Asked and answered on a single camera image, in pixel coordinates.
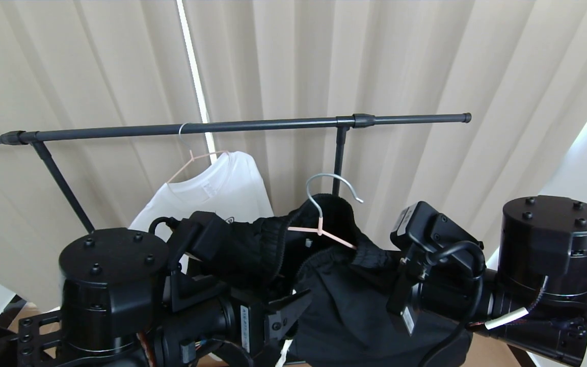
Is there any white printed t-shirt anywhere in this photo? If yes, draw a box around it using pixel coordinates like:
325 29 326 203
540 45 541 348
128 150 275 273

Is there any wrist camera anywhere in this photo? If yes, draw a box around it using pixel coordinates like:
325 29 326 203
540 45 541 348
390 201 485 271
166 211 233 311

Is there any black clothes rack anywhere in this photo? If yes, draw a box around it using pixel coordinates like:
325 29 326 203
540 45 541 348
0 113 472 235

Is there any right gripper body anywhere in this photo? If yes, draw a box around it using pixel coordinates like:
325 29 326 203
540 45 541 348
386 255 495 337

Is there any pink clothes hanger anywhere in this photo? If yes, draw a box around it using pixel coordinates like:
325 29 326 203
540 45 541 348
287 173 364 250
166 122 230 185

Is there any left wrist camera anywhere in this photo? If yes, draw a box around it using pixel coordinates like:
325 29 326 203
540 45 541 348
166 211 233 311

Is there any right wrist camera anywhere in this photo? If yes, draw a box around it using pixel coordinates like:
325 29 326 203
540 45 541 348
390 201 485 271

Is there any black garment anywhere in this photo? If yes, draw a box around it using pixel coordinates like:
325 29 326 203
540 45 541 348
207 194 472 367

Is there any beige curtain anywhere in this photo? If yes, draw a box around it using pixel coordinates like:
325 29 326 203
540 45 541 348
0 0 587 311

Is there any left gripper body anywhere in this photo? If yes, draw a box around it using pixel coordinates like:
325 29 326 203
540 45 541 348
153 288 269 367

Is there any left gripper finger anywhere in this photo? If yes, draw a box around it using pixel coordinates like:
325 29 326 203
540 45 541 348
265 290 313 343

